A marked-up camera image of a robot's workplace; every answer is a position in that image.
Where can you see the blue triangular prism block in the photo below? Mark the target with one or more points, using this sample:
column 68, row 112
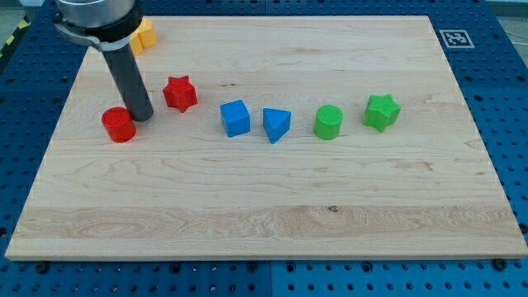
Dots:
column 276, row 123

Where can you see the red star block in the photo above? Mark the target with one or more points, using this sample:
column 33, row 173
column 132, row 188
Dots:
column 180, row 93

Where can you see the blue cube block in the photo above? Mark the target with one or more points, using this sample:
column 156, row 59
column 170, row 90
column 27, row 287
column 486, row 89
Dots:
column 235, row 118

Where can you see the white fiducial marker tag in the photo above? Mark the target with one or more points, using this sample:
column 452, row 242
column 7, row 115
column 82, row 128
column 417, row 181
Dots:
column 456, row 39

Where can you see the yellow block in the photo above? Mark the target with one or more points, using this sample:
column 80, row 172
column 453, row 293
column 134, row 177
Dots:
column 143, row 37

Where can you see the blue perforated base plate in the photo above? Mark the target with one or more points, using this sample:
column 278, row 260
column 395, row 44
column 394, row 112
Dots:
column 492, row 76

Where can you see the wooden board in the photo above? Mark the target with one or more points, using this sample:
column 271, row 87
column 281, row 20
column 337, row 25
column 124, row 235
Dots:
column 181, row 189

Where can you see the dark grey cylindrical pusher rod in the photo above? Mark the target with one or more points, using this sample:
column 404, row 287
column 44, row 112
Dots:
column 129, row 82

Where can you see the red cylinder block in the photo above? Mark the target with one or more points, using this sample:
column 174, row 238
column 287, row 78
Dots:
column 118, row 124

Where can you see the green star block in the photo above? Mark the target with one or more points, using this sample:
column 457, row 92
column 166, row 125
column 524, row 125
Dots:
column 381, row 111

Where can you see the green cylinder block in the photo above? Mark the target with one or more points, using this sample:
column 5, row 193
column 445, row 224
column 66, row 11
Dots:
column 328, row 121

